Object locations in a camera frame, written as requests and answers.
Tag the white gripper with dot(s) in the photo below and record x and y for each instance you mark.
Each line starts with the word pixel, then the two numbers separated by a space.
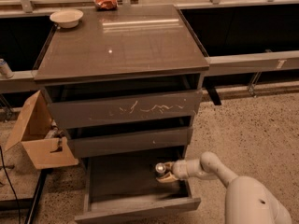
pixel 179 169

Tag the blue silver redbull can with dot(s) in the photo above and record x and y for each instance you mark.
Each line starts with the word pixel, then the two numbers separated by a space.
pixel 160 169

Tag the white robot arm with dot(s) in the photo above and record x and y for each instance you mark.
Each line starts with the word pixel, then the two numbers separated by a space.
pixel 247 201

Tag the grey bottom drawer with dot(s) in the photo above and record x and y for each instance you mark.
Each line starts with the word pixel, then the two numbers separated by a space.
pixel 123 187

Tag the grey drawer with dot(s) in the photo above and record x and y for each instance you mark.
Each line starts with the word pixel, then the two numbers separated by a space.
pixel 123 187
pixel 121 143
pixel 117 110

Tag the grey middle drawer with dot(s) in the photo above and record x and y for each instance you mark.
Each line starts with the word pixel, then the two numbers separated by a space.
pixel 121 143

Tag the grey drawer cabinet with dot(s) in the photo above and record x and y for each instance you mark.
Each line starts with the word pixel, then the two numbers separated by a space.
pixel 130 51

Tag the grey top drawer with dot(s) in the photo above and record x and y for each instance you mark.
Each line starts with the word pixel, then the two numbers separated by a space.
pixel 117 110

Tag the can on left ledge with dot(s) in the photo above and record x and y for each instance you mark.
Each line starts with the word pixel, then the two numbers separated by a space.
pixel 5 69

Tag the cardboard box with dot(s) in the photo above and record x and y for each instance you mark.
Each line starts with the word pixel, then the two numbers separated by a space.
pixel 37 132

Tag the grey metal railing beam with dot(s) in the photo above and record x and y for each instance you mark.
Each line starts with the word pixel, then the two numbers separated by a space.
pixel 252 63

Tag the red crumpled snack bag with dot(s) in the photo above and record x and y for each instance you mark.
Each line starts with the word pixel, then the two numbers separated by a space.
pixel 106 4

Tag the white bowl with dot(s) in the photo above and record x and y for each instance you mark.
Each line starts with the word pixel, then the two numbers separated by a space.
pixel 67 18

